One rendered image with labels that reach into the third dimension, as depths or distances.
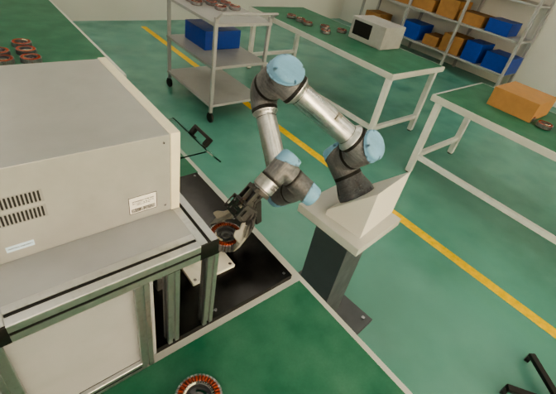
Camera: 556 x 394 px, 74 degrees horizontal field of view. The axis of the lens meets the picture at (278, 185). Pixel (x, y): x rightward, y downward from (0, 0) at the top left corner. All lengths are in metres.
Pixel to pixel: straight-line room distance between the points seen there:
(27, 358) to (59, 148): 0.39
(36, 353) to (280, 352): 0.58
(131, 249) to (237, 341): 0.44
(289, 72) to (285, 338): 0.82
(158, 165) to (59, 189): 0.19
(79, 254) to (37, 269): 0.07
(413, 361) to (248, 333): 1.25
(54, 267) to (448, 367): 1.94
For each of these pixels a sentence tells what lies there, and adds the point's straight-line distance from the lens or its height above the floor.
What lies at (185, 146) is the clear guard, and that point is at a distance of 1.22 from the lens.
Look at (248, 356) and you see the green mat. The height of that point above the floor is 0.75.
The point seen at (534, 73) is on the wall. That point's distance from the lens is 7.38.
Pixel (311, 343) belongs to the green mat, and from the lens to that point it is 1.15.
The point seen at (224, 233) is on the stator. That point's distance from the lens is 1.23.
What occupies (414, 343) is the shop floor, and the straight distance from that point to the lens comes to 2.27.
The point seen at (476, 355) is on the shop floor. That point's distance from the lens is 2.43.
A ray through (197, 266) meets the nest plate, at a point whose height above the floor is 0.78.
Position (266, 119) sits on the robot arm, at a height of 1.11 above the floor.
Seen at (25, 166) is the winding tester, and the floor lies 1.31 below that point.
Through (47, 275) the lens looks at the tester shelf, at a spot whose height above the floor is 1.11.
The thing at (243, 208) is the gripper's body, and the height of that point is 0.98.
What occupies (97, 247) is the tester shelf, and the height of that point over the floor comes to 1.11.
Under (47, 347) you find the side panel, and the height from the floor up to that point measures 1.00.
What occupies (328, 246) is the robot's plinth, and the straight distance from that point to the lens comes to 1.65.
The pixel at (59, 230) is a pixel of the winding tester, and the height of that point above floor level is 1.15.
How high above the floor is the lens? 1.71
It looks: 36 degrees down
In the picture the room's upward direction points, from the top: 12 degrees clockwise
